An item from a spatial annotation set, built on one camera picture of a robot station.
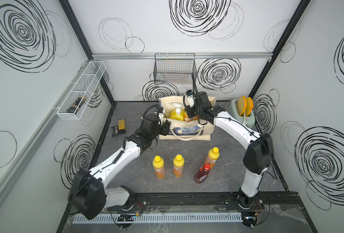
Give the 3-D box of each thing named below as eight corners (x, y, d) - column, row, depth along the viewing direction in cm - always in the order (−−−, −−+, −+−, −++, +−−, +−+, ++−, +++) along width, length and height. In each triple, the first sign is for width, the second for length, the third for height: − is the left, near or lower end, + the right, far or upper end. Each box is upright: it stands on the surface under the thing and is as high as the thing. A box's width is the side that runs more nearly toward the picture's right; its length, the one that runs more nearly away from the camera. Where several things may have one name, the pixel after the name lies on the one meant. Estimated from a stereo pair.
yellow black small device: (113, 137, 101) (111, 133, 98) (112, 125, 108) (110, 121, 105) (126, 133, 103) (124, 130, 100) (124, 122, 110) (123, 118, 106)
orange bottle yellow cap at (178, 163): (178, 180, 83) (179, 165, 65) (173, 174, 85) (172, 158, 67) (183, 175, 85) (185, 159, 67) (178, 169, 87) (179, 152, 69)
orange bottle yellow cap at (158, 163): (156, 178, 83) (151, 162, 65) (159, 171, 86) (155, 154, 68) (163, 180, 83) (160, 165, 65) (165, 174, 85) (163, 157, 67)
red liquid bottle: (197, 185, 81) (202, 175, 66) (194, 180, 83) (198, 169, 68) (208, 177, 84) (215, 165, 69) (204, 172, 85) (211, 160, 71)
